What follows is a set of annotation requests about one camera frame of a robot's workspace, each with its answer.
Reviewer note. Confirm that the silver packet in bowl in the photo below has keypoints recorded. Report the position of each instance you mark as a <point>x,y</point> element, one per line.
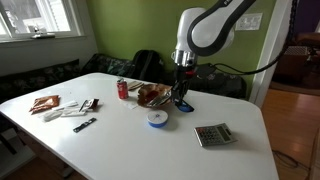
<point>159,99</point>

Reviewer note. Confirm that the white door frame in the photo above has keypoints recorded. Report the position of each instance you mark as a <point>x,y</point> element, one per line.
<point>268,76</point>

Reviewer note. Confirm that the white paper napkin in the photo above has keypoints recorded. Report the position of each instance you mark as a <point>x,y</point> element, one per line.
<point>130,105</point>

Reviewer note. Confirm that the black flat strip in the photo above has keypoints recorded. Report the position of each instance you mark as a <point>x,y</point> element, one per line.
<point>84,125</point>

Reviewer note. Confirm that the grey desk calculator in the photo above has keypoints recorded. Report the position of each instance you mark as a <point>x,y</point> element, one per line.
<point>215,134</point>

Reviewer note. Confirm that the red soda can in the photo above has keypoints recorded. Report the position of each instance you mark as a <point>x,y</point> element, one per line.
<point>122,90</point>

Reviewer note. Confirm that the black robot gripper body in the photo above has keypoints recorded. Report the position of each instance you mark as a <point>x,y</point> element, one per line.
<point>184,74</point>

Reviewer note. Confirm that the wooden table base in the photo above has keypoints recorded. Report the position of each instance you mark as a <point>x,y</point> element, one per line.
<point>46,155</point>

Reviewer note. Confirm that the dark floral bench cushion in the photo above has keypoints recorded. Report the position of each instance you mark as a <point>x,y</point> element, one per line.
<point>223,85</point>
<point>33,80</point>
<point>108,65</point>

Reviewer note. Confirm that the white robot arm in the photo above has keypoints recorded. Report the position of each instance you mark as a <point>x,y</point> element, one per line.
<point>206,30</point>

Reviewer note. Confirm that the flat white packet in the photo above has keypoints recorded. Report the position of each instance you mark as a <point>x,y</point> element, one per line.
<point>73,113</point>

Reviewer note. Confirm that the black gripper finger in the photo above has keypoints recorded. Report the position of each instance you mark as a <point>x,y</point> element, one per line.
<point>175,92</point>
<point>184,93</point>

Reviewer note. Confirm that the black backpack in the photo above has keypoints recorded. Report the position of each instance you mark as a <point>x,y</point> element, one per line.
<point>147,65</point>

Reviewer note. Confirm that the white wall switch plate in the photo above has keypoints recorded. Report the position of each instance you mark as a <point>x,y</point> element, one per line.
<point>250,22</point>

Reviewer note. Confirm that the white framed window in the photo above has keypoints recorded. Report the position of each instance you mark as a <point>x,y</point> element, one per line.
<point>36,15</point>

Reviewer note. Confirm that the small device on windowsill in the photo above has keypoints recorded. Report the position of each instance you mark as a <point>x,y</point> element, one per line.
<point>41,34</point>

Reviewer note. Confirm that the long white sachet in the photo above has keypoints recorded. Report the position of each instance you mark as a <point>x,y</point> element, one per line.
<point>65,105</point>

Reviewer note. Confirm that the tan flat case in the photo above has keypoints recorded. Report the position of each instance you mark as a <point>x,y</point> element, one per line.
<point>135,85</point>

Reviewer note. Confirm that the blue round object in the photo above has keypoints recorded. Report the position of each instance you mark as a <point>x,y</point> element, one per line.
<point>185,107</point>

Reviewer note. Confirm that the brown leaf-shaped bowl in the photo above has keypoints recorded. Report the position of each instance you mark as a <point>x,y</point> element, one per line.
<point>145,96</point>

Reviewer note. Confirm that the brown wooden cabinet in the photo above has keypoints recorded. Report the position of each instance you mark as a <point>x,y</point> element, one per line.
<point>293,66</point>

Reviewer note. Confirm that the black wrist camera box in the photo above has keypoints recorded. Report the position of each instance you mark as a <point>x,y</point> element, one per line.
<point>205,70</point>

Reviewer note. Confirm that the small white sachet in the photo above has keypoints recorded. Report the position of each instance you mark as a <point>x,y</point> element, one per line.
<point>52,115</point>

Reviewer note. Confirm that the orange snack packet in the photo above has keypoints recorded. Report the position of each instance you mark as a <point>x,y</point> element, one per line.
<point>45,103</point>

